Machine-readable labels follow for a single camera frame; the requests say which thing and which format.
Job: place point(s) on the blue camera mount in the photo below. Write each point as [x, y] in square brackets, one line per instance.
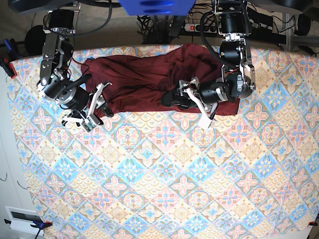
[157, 7]

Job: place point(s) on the blue clamp lower left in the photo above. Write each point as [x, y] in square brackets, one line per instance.
[37, 225]

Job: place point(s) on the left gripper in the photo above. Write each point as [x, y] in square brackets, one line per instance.
[206, 97]

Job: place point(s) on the white wall outlet box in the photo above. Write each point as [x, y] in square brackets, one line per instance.
[21, 220]

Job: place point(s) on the patterned tablecloth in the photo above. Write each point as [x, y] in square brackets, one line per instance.
[159, 175]

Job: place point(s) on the orange clamp lower right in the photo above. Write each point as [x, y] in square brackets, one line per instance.
[313, 224]

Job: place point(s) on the dark red t-shirt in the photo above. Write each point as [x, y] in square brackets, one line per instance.
[138, 84]

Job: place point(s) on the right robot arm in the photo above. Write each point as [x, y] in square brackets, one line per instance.
[60, 32]

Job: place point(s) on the white power strip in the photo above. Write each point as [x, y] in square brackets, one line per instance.
[208, 28]

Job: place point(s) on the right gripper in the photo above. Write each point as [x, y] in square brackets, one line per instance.
[70, 96]

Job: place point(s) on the black round object right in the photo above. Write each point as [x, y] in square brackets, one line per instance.
[303, 25]

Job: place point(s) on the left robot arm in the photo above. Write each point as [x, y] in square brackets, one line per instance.
[237, 79]

